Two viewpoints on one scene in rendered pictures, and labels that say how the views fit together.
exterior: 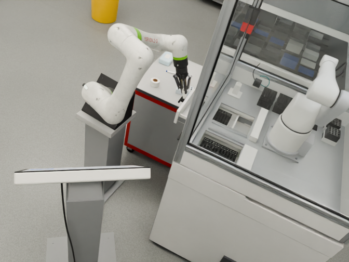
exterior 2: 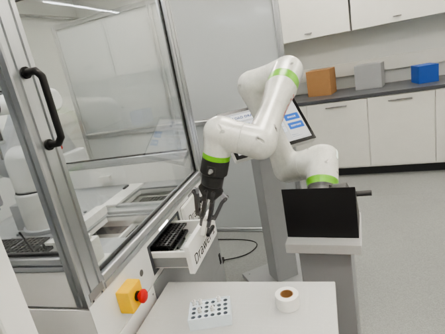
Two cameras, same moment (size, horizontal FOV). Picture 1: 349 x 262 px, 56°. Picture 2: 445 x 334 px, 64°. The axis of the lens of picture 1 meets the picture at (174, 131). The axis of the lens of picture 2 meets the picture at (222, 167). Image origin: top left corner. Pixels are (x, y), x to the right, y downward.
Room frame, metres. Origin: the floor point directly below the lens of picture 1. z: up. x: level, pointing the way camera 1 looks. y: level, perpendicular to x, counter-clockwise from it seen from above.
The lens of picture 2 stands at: (2.93, 0.20, 1.48)
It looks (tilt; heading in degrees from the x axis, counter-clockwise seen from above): 16 degrees down; 185
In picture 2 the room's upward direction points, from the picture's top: 11 degrees counter-clockwise
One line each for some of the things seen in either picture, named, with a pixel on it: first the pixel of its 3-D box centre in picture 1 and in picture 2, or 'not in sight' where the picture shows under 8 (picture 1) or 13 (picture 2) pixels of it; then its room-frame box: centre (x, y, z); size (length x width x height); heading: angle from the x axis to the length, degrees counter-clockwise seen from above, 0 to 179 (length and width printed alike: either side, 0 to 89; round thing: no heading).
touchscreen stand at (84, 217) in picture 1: (83, 234); (278, 214); (0.86, 0.32, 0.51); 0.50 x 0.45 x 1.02; 23
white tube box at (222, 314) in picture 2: (184, 90); (210, 313); (2.04, 0.01, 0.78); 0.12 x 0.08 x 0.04; 92
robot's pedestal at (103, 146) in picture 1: (103, 150); (333, 304); (1.59, 0.46, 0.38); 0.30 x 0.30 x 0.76; 72
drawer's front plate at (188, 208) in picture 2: not in sight; (195, 205); (1.41, -0.08, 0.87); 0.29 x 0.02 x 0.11; 167
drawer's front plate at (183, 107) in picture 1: (184, 105); (202, 238); (1.75, -0.02, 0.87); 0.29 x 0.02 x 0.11; 167
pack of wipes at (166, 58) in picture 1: (166, 58); not in sight; (2.40, 0.23, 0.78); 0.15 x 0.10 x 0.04; 170
